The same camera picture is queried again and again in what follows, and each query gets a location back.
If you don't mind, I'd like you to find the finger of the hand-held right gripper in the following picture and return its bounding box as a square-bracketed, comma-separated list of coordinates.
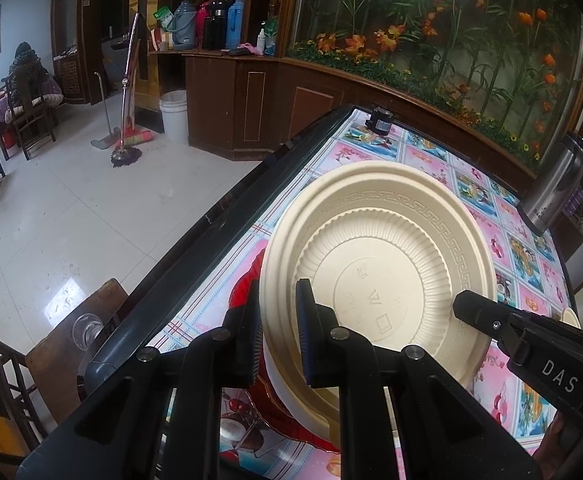
[453, 289, 528, 362]

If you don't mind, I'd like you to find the person's right hand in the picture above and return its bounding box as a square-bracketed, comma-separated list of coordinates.
[531, 417, 569, 480]

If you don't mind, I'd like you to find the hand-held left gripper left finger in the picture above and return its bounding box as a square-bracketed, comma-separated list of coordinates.
[16, 279, 265, 480]

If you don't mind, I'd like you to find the blue thermos flask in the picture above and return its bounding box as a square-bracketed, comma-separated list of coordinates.
[225, 0, 246, 50]

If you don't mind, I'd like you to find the black thermos flask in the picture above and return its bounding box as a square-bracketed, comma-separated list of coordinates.
[202, 0, 229, 51]

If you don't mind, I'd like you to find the black-edged dining table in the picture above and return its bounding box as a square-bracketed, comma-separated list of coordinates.
[78, 105, 367, 401]

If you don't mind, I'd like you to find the black string mop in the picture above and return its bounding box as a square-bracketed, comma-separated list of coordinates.
[110, 75, 143, 169]

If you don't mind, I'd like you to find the steel thermos flask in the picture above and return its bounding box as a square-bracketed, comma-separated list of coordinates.
[519, 132, 583, 236]

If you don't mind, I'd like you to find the beige plastic plate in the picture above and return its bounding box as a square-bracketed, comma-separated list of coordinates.
[266, 350, 342, 443]
[260, 161, 498, 391]

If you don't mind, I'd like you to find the green bottle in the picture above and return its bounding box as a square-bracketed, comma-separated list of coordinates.
[265, 17, 279, 57]

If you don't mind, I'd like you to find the clear drinking glass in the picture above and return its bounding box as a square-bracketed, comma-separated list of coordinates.
[72, 312, 104, 351]

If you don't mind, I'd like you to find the flat floor mop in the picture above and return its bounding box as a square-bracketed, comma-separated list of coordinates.
[90, 71, 122, 151]

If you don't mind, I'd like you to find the fruit print tablecloth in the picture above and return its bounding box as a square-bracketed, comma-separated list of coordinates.
[156, 107, 579, 480]

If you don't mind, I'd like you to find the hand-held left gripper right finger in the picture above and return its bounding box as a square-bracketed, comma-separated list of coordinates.
[295, 279, 543, 480]

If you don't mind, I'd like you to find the wooden display cabinet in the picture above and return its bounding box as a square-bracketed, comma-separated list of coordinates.
[148, 45, 562, 196]

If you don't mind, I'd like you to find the red scalloped plate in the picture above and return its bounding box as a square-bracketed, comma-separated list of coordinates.
[226, 247, 345, 458]

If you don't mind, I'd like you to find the white plastic bucket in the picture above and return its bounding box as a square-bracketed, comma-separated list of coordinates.
[159, 89, 188, 145]

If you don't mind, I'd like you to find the dark wooden chair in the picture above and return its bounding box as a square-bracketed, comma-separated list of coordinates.
[2, 72, 57, 161]

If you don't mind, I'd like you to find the grey thermos flask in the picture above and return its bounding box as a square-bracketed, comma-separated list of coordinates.
[171, 1, 198, 52]

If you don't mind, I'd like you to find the red thermos flask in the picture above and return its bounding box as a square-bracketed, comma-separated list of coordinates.
[195, 2, 211, 50]

